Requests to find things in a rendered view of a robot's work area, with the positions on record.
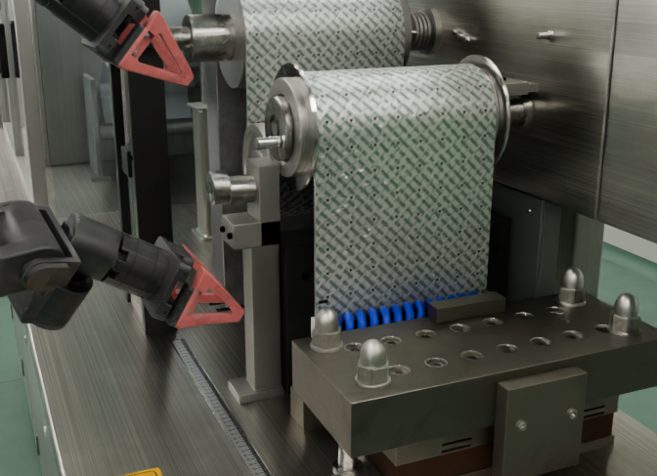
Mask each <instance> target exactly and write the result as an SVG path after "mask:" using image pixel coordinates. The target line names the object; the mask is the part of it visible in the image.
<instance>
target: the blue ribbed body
mask: <svg viewBox="0 0 657 476"><path fill-rule="evenodd" d="M474 294H479V293H478V292H477V291H475V290H472V291H470V292H469V293H468V295H474ZM468 295H467V294H466V293H464V292H461V293H460V294H459V295H458V297H463V296H468ZM433 301H434V300H433V299H432V298H427V299H426V300H425V301H424V304H423V302H422V301H420V300H416V301H415V302H414V304H413V306H412V304H411V303H409V302H404V303H403V304H402V308H400V306H399V305H398V304H392V305H391V306H390V312H389V310H388V308H387V307H386V306H380V307H379V308H378V314H377V311H376V309H374V308H369V309H368V310H367V317H366V315H365V313H364V311H362V310H357V311H356V312H355V314H354V319H353V316H352V314H351V313H349V312H345V313H344V314H343V315H342V321H341V319H340V317H339V316H338V320H339V325H340V327H341V331H345V330H351V329H357V328H362V327H368V326H374V325H384V324H390V323H396V322H400V321H406V320H412V319H418V318H423V317H427V303H428V302H433Z"/></svg>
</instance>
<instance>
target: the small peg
mask: <svg viewBox="0 0 657 476"><path fill-rule="evenodd" d="M281 145H282V140H281V137H280V136H275V137H274V136H269V137H257V138H256V139H255V147H256V148H257V149H258V150H262V149H268V148H270V149H273V148H280V147H281Z"/></svg>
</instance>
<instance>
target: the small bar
mask: <svg viewBox="0 0 657 476"><path fill-rule="evenodd" d="M503 311H505V297H504V296H502V295H500V294H499V293H497V292H495V291H491V292H485V293H480V294H474V295H468V296H463V297H457V298H451V299H445V300H439V301H433V302H428V303H427V317H428V318H430V319H431V320H433V321H434V322H435V323H437V324H438V323H443V322H448V321H454V320H459V319H465V318H470V317H476V316H482V315H487V314H493V313H497V312H503Z"/></svg>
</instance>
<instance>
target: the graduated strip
mask: <svg viewBox="0 0 657 476"><path fill-rule="evenodd" d="M170 342H171V344H172V346H173V347H174V349H175V351H176V352H177V354H178V356H179V357H180V359H181V360H182V362H183V364H184V365H185V367H186V369H187V370H188V372H189V374H190V375H191V377H192V379H193V380H194V382H195V384H196V385H197V388H198V389H199V391H200V393H201V394H202V396H203V398H204V399H205V401H206V402H207V403H208V405H209V407H210V408H211V410H212V412H213V413H214V415H215V417H216V418H217V420H218V422H219V423H220V425H221V427H222V428H223V430H224V432H225V433H226V435H227V437H228V438H229V440H230V442H231V443H232V445H233V447H234V448H235V450H236V452H237V453H238V455H239V457H240V458H241V461H242V462H243V464H244V466H245V467H246V469H247V471H248V472H249V474H250V475H251V476H273V474H272V473H271V471H270V470H269V468H268V467H267V465H266V464H265V462H264V460H263V459H262V457H261V456H260V454H259V453H258V451H257V450H256V449H255V448H254V446H253V444H252V443H251V441H250V440H249V438H248V437H247V435H246V434H245V432H244V430H243V429H242V427H241V425H240V424H239V422H238V421H237V419H236V418H235V416H234V414H233V413H232V411H231V410H230V408H229V407H228V405H227V404H226V402H225V401H224V399H223V397H222V396H221V394H220V393H219V391H218V390H217V388H216V387H215V385H214V383H213V382H212V380H211V379H210V377H209V376H208V374H207V373H206V371H205V370H204V368H203V366H202V365H201V363H200V362H199V360H198V359H197V357H196V355H195V353H194V352H193V350H192V349H191V347H190V346H189V344H188V343H187V341H186V340H185V338H182V339H176V340H170Z"/></svg>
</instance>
